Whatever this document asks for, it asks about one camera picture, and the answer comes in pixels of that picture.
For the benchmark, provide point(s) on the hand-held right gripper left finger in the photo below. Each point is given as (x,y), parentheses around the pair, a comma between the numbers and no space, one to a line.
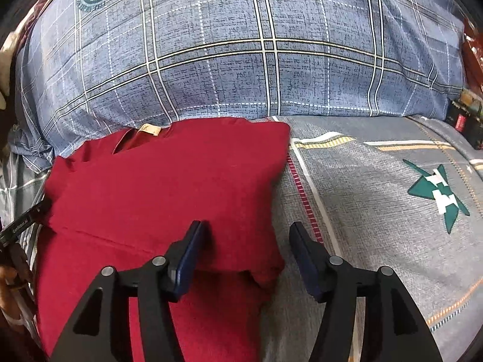
(188,256)

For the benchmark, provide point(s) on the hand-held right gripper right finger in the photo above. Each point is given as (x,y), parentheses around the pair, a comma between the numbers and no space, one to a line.
(305,256)

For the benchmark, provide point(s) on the blue plaid pillow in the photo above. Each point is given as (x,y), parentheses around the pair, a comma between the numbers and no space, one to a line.
(234,45)

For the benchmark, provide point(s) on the person's left hand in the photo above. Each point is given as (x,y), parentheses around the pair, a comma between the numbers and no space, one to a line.
(9,301)

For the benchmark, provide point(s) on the red shirt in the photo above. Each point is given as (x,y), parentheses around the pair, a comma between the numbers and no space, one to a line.
(158,196)

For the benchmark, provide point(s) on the dark red knitted cloth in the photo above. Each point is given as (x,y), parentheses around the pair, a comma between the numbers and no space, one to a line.
(39,5)

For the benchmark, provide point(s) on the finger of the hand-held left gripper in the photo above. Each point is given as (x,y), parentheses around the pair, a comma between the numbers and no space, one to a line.
(42,209)

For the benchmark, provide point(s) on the dark box with labels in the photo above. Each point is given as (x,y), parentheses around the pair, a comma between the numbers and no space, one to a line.
(466,117)

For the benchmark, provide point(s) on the red shiny packet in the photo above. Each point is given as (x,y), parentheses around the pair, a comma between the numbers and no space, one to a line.
(473,56)

